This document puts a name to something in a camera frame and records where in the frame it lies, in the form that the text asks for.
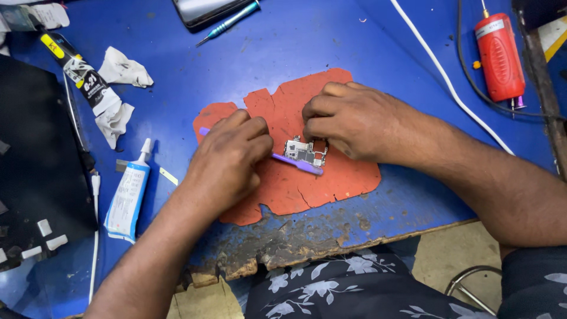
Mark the orange silicone work mat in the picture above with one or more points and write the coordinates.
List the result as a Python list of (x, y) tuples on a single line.
[(283, 195)]

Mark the crumpled stained white tissue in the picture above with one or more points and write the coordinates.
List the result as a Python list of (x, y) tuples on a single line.
[(124, 68), (114, 123)]

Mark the red handheld electric tool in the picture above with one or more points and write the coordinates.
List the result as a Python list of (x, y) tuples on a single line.
[(500, 57)]

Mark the white and blue glue tube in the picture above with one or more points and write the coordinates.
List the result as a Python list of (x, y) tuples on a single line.
[(127, 199)]

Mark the dark floral garment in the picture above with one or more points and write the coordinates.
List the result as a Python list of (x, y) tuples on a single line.
[(354, 288)]

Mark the small grey metal strip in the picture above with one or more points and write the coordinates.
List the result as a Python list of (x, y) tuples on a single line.
[(122, 165)]

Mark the person's right fingers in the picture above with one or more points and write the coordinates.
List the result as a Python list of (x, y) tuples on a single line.
[(323, 108)]

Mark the black panel with white pads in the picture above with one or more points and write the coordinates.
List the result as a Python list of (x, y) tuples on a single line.
[(40, 155)]

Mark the small pale yellow strip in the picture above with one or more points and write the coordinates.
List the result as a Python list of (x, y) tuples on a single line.
[(169, 176)]

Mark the crumpled printed paper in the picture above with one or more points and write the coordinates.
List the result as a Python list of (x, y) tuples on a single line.
[(31, 17)]

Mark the black glue tube yellow label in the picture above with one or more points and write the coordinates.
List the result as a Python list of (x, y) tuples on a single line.
[(84, 77)]

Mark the purple toothbrush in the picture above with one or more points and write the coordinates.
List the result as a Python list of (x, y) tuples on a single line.
[(299, 165)]

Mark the silver phone circuit board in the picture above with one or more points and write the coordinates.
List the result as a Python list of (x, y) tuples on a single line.
[(301, 151)]

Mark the person's left hand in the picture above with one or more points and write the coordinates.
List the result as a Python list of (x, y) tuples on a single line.
[(221, 172)]

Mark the teal metal screwdriver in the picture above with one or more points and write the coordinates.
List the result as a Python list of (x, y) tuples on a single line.
[(232, 20)]

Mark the person's left fingers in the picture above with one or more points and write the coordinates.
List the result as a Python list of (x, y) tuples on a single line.
[(250, 133)]

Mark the person's right hand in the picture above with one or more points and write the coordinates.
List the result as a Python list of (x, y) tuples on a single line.
[(363, 124)]

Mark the worn wooden frame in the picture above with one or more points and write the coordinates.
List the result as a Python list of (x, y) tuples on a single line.
[(547, 88)]

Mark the black smartphone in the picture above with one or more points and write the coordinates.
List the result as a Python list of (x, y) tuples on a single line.
[(203, 9)]

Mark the metal stool frame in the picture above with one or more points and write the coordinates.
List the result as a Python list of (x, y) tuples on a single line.
[(465, 290)]

